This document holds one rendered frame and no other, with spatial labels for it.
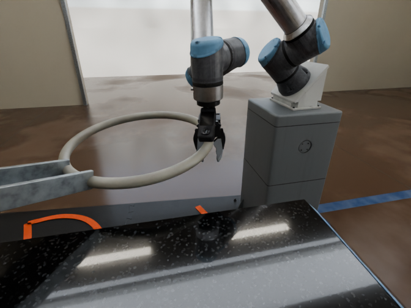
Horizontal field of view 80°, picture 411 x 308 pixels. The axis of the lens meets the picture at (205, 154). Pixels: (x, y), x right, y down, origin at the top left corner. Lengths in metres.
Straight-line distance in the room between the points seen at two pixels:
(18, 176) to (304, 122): 1.23
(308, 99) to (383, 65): 6.14
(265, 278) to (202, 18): 0.84
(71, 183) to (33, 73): 4.87
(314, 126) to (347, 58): 5.41
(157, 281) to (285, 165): 1.10
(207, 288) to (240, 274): 0.07
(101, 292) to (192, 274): 0.17
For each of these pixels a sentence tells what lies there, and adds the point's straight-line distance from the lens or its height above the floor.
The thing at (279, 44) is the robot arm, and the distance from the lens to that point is 1.38.
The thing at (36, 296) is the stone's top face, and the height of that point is 0.80.
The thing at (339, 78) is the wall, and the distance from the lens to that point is 6.80.
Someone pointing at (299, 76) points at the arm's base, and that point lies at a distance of 1.46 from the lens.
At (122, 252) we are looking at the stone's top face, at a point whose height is 0.80.
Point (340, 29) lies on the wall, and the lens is 6.57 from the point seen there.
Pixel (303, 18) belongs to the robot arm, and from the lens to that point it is 1.31.
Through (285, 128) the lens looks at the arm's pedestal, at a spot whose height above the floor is 0.78.
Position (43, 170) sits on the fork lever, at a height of 0.91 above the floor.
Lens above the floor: 1.22
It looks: 26 degrees down
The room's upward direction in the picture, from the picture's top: straight up
